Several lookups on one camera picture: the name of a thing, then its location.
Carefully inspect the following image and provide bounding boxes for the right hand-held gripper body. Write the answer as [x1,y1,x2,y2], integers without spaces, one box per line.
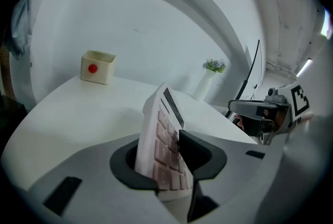
[264,82,313,136]

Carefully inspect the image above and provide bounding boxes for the pink calculator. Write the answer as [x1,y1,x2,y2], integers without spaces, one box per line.
[134,82,195,202]

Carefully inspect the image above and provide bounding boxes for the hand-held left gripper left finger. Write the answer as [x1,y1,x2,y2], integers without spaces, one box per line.
[25,139,173,224]

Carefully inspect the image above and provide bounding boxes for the ceiling tube light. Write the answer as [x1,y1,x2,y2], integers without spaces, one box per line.
[296,57,313,78]

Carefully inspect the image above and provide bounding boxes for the white vase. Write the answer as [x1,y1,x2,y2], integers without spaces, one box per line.
[192,69,218,102]

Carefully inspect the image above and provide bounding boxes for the white table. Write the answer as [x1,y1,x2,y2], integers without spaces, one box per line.
[1,75,259,187]

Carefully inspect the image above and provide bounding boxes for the blue and white flowers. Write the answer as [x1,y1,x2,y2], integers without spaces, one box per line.
[202,58,227,75]

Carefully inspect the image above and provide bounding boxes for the light blue shirt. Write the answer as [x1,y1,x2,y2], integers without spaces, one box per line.
[5,0,36,60]

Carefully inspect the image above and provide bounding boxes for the cream box with red button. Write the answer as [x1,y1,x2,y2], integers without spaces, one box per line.
[80,49,117,86]

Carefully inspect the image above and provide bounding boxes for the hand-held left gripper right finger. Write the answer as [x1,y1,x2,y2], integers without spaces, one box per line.
[178,129,285,224]

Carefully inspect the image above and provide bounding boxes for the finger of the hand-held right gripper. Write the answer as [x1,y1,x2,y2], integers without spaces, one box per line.
[228,99,278,119]
[242,115,276,146]

